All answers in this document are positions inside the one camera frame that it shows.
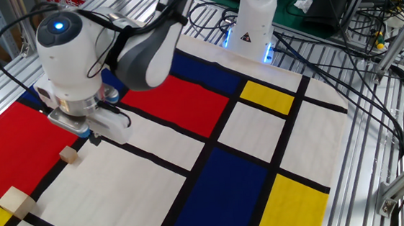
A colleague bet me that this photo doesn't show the long black gripper cable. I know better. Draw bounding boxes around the long black gripper cable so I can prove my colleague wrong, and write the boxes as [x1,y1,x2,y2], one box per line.
[0,3,69,117]

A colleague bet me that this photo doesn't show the tangled thin black cables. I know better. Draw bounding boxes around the tangled thin black cables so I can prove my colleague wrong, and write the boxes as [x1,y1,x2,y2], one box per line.
[337,0,404,59]

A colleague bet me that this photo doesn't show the slanted aluminium post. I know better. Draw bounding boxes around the slanted aluminium post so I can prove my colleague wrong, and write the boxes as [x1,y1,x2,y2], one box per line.
[369,6,404,78]

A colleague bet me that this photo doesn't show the small wooden block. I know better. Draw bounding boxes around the small wooden block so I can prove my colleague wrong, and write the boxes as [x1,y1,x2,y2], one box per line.
[58,145,79,166]

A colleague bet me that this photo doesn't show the large wooden block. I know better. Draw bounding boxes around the large wooden block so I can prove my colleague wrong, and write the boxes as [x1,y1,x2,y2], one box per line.
[0,184,38,222]

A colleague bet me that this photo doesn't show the perforated grey metal upright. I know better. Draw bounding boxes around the perforated grey metal upright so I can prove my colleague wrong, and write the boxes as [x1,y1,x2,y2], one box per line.
[0,0,22,60]

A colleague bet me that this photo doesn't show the crumpled white paper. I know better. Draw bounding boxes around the crumpled white paper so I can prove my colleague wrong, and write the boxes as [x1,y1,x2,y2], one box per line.
[293,0,315,14]

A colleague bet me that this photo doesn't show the thick black cable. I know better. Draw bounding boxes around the thick black cable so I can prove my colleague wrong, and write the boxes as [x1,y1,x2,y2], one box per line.
[271,21,404,169]

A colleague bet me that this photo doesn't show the upright aluminium post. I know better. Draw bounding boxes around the upright aluminium post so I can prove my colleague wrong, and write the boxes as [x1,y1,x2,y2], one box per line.
[8,0,41,56]

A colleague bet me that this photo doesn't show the green mat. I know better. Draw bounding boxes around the green mat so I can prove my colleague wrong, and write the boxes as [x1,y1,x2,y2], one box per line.
[196,0,362,50]

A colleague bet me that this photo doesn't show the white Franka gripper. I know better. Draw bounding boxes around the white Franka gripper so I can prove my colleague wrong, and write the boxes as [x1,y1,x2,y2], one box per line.
[32,68,135,152]

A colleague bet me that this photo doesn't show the Mondrian pattern cloth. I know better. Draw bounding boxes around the Mondrian pattern cloth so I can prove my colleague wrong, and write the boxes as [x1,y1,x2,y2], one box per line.
[0,22,358,226]

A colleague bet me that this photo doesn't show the short black camera cable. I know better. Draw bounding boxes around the short black camera cable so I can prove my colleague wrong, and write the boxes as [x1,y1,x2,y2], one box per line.
[81,10,134,132]

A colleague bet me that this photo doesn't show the yellow green screwdriver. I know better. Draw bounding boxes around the yellow green screwdriver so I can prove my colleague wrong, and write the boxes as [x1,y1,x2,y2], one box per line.
[373,30,385,50]

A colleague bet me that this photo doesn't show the black bag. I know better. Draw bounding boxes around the black bag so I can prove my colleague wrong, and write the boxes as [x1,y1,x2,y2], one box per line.
[301,0,362,36]

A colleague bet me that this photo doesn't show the coiled black cable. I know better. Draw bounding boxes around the coiled black cable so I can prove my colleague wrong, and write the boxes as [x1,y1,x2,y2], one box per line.
[188,0,242,39]

